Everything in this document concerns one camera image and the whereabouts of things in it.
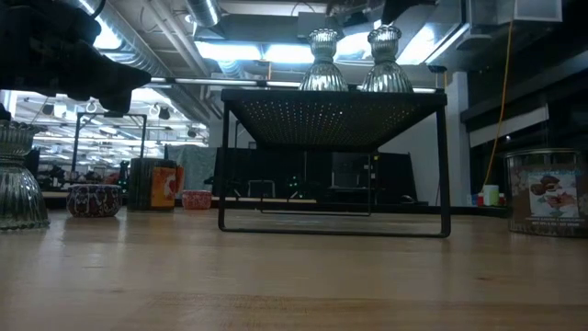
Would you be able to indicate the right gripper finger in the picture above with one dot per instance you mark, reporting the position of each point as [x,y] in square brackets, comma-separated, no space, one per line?
[399,7]

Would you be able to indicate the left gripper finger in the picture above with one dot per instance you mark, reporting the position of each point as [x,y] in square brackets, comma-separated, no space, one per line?
[115,68]
[119,83]

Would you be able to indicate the ribbed glass candlestick holder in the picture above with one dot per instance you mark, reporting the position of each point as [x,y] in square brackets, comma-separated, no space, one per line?
[324,76]
[387,76]
[20,193]

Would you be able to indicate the orange candle can silver lid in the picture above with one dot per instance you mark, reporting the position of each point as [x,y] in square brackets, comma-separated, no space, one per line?
[156,186]

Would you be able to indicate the purple patterned candle tin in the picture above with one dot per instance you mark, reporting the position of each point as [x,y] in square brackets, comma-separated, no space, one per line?
[94,201]

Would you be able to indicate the pink patterned candle tin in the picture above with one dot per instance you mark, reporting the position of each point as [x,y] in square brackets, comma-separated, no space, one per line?
[196,200]

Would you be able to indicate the picture label candle jar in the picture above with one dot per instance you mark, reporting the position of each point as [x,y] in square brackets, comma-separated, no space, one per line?
[544,193]

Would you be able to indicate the grey cloth cover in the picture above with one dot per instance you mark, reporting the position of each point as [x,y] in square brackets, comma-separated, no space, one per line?
[197,165]

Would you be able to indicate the black perforated metal shelf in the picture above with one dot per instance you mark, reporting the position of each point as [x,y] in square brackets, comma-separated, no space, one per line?
[331,119]

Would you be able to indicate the small white stool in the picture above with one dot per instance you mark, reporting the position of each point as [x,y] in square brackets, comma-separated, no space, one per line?
[261,182]

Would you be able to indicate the black partition panel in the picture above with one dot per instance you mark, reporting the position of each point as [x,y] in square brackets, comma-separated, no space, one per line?
[395,179]

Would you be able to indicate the white plastic container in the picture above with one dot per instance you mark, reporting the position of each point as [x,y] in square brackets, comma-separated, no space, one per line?
[490,195]

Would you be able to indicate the black background rig frame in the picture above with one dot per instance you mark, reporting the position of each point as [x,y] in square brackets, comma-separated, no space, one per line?
[110,114]

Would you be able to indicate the black aluminium table frame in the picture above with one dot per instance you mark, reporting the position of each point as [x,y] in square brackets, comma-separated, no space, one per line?
[473,210]

